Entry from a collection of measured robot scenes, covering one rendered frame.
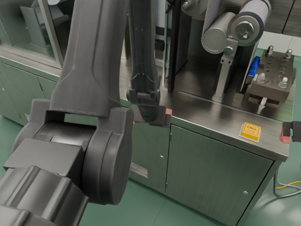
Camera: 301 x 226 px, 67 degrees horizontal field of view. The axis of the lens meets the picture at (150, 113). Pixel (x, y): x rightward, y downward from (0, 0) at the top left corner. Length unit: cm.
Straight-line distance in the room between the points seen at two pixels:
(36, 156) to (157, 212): 161
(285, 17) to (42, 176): 136
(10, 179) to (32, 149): 3
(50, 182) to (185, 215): 165
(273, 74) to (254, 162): 44
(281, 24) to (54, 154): 135
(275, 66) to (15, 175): 129
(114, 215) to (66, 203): 162
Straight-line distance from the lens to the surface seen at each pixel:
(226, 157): 119
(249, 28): 109
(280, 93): 119
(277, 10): 142
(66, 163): 20
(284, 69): 135
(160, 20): 111
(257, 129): 108
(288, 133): 84
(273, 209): 201
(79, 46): 24
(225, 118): 113
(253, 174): 123
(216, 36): 115
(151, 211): 180
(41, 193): 18
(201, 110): 114
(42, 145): 22
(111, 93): 23
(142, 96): 58
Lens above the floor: 163
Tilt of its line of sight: 41 degrees down
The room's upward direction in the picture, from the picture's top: straight up
